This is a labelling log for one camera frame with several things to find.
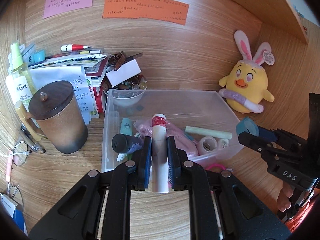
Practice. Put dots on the white cylindrical tube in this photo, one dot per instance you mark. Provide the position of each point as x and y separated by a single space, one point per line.
159 140

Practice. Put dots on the person's right hand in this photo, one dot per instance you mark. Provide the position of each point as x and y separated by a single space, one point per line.
285 197

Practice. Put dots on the yellow spray bottle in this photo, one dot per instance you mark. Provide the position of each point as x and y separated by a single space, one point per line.
21 67

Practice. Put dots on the orange paper note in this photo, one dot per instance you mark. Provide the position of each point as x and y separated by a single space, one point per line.
145 10

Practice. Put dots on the clear bowl of beads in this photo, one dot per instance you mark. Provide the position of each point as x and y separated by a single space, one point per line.
125 100

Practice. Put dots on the white squeeze tube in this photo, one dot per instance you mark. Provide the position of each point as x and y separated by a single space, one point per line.
9 86

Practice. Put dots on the clear plastic storage box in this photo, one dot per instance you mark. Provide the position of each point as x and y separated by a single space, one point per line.
175 102

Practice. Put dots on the white eraser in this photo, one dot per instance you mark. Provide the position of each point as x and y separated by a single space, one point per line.
122 157

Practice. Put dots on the clear tape roll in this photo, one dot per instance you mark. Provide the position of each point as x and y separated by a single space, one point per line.
203 145

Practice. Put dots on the red and white pen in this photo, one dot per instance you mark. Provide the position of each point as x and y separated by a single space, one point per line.
75 47

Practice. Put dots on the cream coloured tube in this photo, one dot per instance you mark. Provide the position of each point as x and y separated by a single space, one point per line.
20 108

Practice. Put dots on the teal tube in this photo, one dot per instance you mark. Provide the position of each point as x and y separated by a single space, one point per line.
126 127

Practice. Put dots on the pink scissors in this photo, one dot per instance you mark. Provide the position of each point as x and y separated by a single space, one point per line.
215 166

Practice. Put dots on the pink pen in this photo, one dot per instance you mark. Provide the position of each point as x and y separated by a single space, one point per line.
8 167

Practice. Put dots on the small white packet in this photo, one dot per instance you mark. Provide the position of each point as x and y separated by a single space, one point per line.
222 142

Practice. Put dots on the red box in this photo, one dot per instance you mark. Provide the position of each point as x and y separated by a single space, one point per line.
98 100

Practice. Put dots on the black pen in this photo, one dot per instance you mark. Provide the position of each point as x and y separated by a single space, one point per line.
32 142

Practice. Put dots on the stack of papers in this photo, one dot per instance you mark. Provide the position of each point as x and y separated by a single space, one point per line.
62 77

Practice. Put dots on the blue and white box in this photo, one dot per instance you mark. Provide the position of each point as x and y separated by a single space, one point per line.
15 215

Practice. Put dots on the green glass bottle black cap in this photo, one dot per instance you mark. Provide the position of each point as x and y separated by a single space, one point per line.
125 143

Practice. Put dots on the brown ceramic mug with lid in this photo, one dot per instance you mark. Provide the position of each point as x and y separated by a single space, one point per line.
60 127

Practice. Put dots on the blue tape roll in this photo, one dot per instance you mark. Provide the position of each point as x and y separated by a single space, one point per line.
243 127

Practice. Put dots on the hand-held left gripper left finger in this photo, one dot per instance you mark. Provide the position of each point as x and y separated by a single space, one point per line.
147 160

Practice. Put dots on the white card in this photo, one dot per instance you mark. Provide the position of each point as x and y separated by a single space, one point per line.
122 72

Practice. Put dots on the yellow chick plush toy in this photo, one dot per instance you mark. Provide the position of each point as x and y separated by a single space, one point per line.
247 90

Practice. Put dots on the light green stick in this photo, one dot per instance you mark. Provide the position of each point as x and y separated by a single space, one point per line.
207 132

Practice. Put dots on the teal bottle cap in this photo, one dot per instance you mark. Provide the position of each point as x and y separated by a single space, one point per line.
39 56

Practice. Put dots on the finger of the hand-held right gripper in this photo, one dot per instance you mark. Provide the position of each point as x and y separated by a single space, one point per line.
255 142
268 134

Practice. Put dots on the eyeglasses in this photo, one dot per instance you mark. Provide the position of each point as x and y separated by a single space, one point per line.
18 160

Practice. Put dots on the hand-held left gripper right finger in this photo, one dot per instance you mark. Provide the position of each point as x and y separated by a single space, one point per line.
171 162

